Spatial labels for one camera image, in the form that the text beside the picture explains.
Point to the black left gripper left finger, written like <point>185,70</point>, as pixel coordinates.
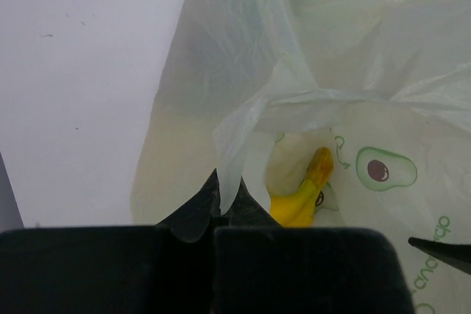
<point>189,222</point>

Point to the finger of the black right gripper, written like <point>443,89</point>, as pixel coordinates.
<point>455,255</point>

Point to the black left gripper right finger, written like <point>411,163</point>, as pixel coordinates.
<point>246,211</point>

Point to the yellow fake banana bunch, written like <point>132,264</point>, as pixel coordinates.
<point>297,210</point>

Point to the pale green plastic bag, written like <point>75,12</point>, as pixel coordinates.
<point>252,88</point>

